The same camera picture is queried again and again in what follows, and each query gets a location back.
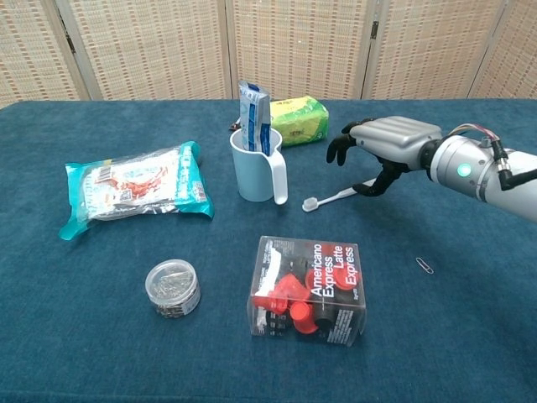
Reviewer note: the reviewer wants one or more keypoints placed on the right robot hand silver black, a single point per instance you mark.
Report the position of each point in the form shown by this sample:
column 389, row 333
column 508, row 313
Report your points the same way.
column 398, row 138

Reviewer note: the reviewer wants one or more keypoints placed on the white toothbrush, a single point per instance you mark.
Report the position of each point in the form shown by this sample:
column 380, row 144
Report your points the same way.
column 335, row 196

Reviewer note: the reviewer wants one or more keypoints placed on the blue and white toothpaste tube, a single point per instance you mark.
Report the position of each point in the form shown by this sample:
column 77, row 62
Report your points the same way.
column 253, row 117

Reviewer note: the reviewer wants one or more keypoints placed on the right robot arm silver white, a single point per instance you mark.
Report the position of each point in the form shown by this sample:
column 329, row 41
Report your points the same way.
column 474, row 172

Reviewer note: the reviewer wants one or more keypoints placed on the green tissue pack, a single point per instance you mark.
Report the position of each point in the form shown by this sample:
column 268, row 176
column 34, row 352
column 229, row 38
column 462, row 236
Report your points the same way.
column 302, row 121

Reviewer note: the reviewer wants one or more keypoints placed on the metal paper clip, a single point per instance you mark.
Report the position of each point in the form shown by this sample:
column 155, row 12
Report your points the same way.
column 424, row 265

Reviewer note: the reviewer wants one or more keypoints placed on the clear coffee capsule box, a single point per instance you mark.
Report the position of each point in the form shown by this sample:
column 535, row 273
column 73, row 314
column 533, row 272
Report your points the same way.
column 327, row 277

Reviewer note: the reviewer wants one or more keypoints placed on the small dark red snack packet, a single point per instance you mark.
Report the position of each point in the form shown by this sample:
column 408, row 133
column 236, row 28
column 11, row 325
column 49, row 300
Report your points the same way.
column 234, row 125

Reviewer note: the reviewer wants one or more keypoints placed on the red coffee capsule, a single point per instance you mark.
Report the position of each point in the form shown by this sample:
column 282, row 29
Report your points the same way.
column 288, row 289
column 303, row 315

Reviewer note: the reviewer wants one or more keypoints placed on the teal clear food package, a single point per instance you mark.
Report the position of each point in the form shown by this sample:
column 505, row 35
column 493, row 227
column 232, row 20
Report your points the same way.
column 138, row 184

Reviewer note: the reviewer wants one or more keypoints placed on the woven folding screen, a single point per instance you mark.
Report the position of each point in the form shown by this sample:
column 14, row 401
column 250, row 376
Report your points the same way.
column 147, row 42

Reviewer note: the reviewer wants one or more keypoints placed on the clear round clip container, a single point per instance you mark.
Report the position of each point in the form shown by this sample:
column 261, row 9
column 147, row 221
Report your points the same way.
column 172, row 285

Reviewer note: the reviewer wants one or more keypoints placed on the teal tablecloth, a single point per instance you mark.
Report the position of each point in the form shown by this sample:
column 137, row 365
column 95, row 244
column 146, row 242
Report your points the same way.
column 84, row 344

